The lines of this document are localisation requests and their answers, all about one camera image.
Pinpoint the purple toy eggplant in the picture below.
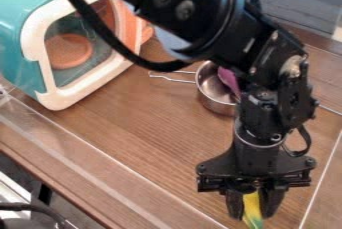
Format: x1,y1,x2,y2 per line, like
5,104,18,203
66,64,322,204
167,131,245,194
217,67,240,98

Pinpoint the blue toy microwave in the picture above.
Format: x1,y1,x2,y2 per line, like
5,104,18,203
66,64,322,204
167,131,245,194
0,0,155,111

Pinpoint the orange microwave turntable plate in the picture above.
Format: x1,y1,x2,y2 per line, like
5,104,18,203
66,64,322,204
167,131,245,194
45,33,93,70

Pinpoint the yellow toy banana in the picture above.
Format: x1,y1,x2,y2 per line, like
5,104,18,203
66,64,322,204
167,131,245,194
243,192,263,229

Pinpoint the black cable bottom left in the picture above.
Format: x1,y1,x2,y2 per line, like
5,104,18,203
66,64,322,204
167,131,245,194
0,202,68,229

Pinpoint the clear acrylic barrier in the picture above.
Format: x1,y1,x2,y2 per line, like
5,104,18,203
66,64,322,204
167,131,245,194
0,88,225,229

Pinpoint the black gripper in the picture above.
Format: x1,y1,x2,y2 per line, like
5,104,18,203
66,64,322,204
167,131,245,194
196,120,316,220

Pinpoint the silver pot with wire handle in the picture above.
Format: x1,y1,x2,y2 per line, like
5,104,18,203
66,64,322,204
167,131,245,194
148,61,237,117

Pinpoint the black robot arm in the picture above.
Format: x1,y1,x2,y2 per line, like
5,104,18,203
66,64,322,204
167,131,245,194
68,0,319,219

